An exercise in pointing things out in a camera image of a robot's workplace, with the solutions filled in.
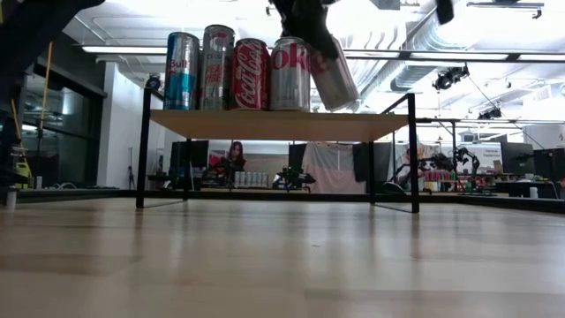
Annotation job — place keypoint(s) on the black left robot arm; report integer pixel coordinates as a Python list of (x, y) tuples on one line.
[(26, 26)]

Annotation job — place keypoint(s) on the white cup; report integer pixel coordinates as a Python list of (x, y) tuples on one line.
[(11, 199), (534, 192)]

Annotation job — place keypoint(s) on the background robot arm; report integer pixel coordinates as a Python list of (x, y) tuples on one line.
[(293, 179), (441, 161)]

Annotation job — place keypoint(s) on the black monitor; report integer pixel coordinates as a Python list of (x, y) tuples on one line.
[(190, 154), (549, 163), (515, 156)]

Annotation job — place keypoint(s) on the black hanging cloth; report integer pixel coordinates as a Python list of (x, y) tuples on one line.
[(362, 161)]

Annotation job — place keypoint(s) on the yellow green device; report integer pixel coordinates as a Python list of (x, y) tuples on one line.
[(23, 173)]

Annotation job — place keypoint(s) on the blue silver Red Bull can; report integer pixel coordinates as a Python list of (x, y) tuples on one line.
[(178, 84)]

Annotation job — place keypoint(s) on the white pink hanging cloth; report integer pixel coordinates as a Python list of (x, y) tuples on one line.
[(335, 172)]

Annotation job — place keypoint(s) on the wooden shelf black metal legs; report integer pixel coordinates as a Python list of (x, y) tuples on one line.
[(278, 125)]

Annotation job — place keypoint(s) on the red Coca-Cola can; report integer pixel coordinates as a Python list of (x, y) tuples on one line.
[(249, 79)]

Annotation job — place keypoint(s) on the silver Diet Coke can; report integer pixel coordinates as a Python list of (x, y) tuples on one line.
[(289, 84), (337, 86)]

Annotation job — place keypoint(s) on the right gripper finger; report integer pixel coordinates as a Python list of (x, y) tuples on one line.
[(324, 44)]

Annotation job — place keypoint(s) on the black metal table frame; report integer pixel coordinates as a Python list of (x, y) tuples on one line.
[(88, 194)]

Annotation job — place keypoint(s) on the tall white can black lid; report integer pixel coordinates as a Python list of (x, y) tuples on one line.
[(216, 66)]

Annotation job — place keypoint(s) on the black standing panel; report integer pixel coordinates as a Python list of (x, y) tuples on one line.
[(297, 154)]

